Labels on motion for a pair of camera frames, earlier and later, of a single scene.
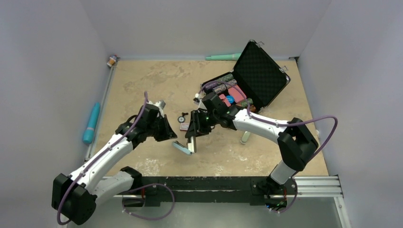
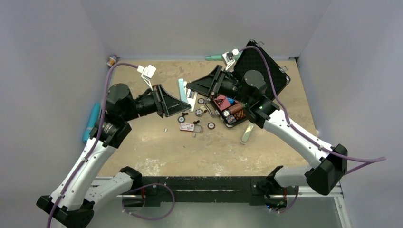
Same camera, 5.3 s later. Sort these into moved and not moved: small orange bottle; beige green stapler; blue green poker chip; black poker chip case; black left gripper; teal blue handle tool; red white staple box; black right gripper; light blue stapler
Moved: light blue stapler; black left gripper; black right gripper
Not moved: black poker chip case; small orange bottle; beige green stapler; blue green poker chip; teal blue handle tool; red white staple box
